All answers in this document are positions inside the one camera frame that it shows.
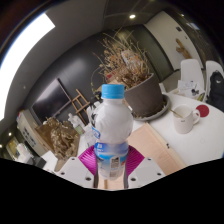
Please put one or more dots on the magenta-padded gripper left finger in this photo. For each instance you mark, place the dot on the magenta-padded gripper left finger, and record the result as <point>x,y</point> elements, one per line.
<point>86,161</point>

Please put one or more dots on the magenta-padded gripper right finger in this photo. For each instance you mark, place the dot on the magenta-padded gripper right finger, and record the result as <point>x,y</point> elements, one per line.
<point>136,161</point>

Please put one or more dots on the white bottle with blue cap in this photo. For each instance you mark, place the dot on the white bottle with blue cap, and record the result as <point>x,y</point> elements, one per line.
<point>111,126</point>

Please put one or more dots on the light wooden drawing board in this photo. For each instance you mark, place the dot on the light wooden drawing board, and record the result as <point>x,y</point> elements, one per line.
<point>153,146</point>

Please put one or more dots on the crumpled clear plastic bag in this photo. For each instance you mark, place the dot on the crumpled clear plastic bag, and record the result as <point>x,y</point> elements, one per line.
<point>88,136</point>

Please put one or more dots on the white bottle with green label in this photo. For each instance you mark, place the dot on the white bottle with green label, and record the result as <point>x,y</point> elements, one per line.
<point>76,124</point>

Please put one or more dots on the grey plant saucer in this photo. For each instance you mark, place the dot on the grey plant saucer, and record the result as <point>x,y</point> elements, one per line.
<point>160,113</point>

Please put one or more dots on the white mug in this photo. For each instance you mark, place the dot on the white mug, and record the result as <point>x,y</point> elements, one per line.
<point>183,124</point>

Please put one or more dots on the wooden easel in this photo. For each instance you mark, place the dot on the wooden easel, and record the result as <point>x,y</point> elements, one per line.
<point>78,100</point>

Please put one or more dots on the stirring stick in mug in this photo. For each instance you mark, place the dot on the stirring stick in mug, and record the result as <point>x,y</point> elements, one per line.
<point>176,113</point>

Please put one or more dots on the white cabinet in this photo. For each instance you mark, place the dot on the white cabinet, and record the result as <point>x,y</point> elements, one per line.
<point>28,133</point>

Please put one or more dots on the dried plant in grey pot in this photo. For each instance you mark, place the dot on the dried plant in grey pot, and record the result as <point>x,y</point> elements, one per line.
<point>143,96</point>

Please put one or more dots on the flat round red coaster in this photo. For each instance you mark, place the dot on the flat round red coaster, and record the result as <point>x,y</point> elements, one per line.
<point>203,110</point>

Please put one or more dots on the stack of papers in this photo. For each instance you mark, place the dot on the stack of papers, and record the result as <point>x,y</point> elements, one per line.
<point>186,86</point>

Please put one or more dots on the dark double door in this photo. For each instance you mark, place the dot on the dark double door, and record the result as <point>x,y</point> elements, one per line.
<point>150,50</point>

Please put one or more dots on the wooden figure sculpture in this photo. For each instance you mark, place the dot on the wooden figure sculpture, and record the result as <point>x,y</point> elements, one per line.
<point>183,50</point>

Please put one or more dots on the bright ceiling light panel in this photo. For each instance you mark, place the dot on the bright ceiling light panel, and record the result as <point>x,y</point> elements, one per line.
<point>23,56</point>

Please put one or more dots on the recessed ceiling lights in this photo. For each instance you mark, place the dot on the recessed ceiling lights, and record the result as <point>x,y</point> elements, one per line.
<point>132,16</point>

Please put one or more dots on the black wall screen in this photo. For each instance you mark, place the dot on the black wall screen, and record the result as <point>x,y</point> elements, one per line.
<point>50,101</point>

